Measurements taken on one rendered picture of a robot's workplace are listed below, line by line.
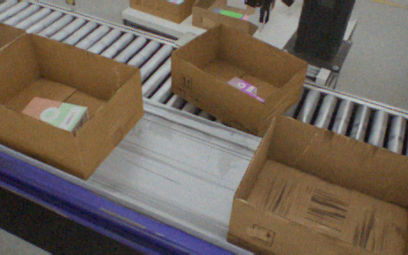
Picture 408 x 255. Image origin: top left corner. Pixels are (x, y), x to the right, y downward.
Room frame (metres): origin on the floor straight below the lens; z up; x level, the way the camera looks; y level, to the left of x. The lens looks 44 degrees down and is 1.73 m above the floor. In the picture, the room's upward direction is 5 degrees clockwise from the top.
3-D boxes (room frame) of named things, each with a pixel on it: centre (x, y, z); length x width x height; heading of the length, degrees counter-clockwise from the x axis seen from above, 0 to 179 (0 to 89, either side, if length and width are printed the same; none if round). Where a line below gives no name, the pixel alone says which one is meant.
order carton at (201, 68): (1.21, -0.08, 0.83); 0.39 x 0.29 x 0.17; 55
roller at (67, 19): (1.47, 0.79, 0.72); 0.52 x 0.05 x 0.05; 159
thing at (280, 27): (1.82, -0.10, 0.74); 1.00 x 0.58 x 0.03; 66
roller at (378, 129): (0.96, -0.55, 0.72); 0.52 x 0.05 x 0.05; 159
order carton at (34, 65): (0.85, 0.44, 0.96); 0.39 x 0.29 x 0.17; 69
